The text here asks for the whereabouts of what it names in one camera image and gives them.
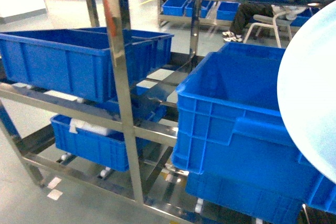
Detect light blue round plate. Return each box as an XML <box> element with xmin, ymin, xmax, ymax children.
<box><xmin>277</xmin><ymin>2</ymin><xmax>335</xmax><ymax>182</ymax></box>

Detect stainless steel shelf rack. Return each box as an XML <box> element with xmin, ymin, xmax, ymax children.
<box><xmin>1</xmin><ymin>0</ymin><xmax>333</xmax><ymax>223</ymax></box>

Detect white foam packing piece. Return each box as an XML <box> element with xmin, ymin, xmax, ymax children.
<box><xmin>69</xmin><ymin>118</ymin><xmax>116</xmax><ymax>136</ymax></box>

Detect blue crate beneath large crate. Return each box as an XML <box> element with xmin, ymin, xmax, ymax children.
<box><xmin>185</xmin><ymin>172</ymin><xmax>303</xmax><ymax>223</ymax></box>

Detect seated person dark trousers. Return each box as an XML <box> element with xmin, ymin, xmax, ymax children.
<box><xmin>222</xmin><ymin>3</ymin><xmax>307</xmax><ymax>42</ymax></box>

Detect blue crate on lower shelf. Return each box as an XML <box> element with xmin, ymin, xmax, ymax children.
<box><xmin>50</xmin><ymin>114</ymin><xmax>129</xmax><ymax>172</ymax></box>

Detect beige chair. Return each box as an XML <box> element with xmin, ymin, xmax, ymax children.
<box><xmin>243</xmin><ymin>11</ymin><xmax>293</xmax><ymax>48</ymax></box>

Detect large blue crate right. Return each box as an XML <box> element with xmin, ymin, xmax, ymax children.
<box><xmin>172</xmin><ymin>42</ymin><xmax>335</xmax><ymax>213</ymax></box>

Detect blue crate on shelf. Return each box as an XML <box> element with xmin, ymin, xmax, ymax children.
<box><xmin>1</xmin><ymin>27</ymin><xmax>173</xmax><ymax>102</ymax></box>
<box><xmin>50</xmin><ymin>114</ymin><xmax>129</xmax><ymax>172</ymax></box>

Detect blue crate on left shelf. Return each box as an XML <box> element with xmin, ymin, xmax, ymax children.
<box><xmin>1</xmin><ymin>27</ymin><xmax>173</xmax><ymax>102</ymax></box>

